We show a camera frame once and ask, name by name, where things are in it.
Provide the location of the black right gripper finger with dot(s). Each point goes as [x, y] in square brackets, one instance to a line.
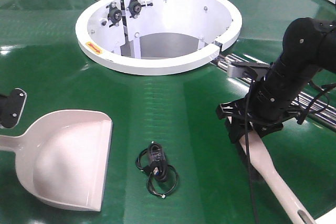
[236, 128]

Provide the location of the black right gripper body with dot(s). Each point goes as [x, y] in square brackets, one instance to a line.
[264, 111]

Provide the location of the cream hand broom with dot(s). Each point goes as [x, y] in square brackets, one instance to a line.
[262, 162]

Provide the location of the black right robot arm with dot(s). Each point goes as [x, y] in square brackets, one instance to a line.
[308, 46]

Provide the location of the steel roller set right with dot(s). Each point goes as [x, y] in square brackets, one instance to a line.
[321, 110]

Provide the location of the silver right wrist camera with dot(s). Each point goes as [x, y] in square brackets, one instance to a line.
[254, 70]

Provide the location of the black bearing mount right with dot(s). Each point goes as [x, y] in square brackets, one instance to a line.
[135, 7]

